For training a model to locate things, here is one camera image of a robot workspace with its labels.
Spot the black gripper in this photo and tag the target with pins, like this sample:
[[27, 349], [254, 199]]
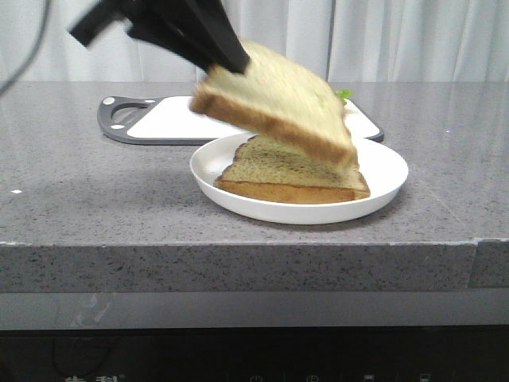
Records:
[[215, 39]]

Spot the bread slice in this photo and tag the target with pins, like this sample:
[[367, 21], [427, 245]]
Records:
[[282, 99], [267, 170]]

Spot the green lettuce leaf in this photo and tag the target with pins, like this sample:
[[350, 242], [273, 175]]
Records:
[[343, 95]]

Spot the white black cutting board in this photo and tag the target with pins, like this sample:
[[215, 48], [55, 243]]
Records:
[[159, 121]]

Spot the white round plate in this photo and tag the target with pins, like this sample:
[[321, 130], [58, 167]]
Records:
[[384, 170]]

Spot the black appliance front panel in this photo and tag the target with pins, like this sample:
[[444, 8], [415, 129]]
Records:
[[422, 353]]

